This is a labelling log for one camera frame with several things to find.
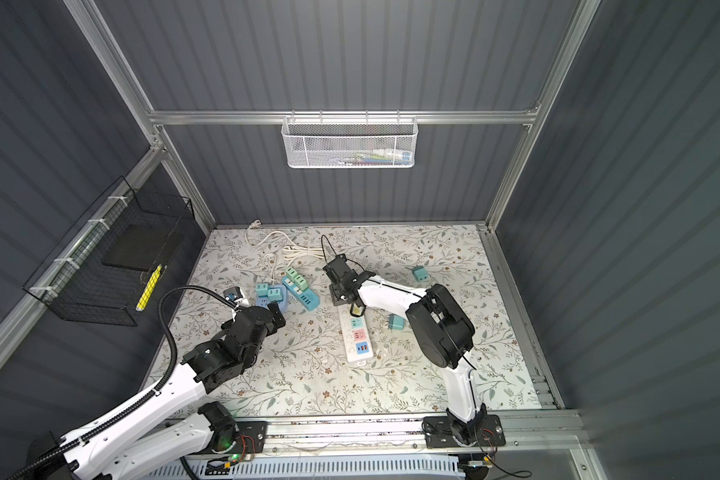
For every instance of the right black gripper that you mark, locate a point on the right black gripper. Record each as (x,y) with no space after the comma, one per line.
(335,294)

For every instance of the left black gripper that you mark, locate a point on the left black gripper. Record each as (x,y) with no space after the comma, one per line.
(277,316)

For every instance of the lavender square power socket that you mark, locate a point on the lavender square power socket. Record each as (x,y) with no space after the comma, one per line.
(264,302)

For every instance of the teal power strip with USB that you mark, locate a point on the teal power strip with USB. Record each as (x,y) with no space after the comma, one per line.
(308,298)

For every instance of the white long power strip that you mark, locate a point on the white long power strip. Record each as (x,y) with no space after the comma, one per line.
(355,334)

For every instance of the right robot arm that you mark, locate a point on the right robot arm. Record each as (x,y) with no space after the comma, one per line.
(442,329)

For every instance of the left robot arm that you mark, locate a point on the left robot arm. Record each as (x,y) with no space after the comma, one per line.
(169,419)

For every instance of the yellow marker in basket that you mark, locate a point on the yellow marker in basket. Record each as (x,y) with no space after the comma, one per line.
(149,288)

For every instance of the pens in white basket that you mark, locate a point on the pens in white basket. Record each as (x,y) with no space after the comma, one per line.
(377,157)

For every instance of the black pad in basket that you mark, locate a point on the black pad in basket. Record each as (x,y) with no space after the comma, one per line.
(141,248)

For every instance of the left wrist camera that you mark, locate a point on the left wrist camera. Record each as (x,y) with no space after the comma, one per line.
(233,295)

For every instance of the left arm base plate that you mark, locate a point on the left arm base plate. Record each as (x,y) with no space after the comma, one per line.
(238,438)

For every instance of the white wire wall basket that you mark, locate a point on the white wire wall basket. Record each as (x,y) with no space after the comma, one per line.
(312,145)

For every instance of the black wire side basket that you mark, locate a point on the black wire side basket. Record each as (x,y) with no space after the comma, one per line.
(109,271)

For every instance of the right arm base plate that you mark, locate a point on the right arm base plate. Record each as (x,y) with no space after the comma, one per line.
(447,432)

